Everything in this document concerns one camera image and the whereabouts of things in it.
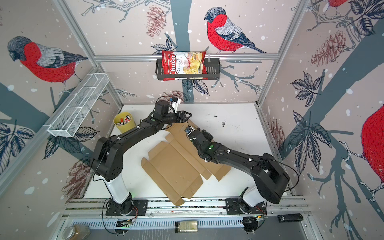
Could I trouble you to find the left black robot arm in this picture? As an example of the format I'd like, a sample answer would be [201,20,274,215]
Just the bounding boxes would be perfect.
[90,111,192,204]

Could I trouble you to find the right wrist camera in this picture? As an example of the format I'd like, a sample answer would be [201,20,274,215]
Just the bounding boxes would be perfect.
[185,126,195,136]

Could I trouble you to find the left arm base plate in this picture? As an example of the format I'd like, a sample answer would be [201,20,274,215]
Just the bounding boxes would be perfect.
[105,199,149,217]

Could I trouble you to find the black wall basket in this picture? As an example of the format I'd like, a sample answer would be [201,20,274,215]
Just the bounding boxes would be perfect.
[155,58,221,81]

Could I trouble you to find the black remote device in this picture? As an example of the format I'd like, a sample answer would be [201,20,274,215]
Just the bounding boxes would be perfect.
[277,214,304,223]

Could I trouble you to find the glass jar lying flat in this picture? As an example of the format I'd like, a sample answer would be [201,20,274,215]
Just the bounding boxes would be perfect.
[174,220,198,234]

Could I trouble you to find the yellow cup with markers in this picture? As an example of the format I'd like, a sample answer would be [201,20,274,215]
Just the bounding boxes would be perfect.
[113,112,137,134]

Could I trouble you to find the brown cardboard box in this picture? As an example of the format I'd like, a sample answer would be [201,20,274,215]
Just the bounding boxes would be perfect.
[141,122,231,206]

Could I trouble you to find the white wire mesh shelf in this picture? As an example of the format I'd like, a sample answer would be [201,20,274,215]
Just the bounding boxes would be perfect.
[48,73,110,137]

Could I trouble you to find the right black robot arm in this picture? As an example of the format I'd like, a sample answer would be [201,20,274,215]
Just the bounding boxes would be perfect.
[185,127,290,204]

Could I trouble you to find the red cassava chips bag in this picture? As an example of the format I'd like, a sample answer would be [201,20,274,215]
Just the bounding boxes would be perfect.
[162,51,207,81]

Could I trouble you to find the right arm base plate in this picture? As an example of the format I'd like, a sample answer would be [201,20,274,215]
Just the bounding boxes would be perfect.
[224,198,267,215]

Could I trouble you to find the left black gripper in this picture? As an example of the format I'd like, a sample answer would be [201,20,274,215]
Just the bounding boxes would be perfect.
[162,111,193,126]

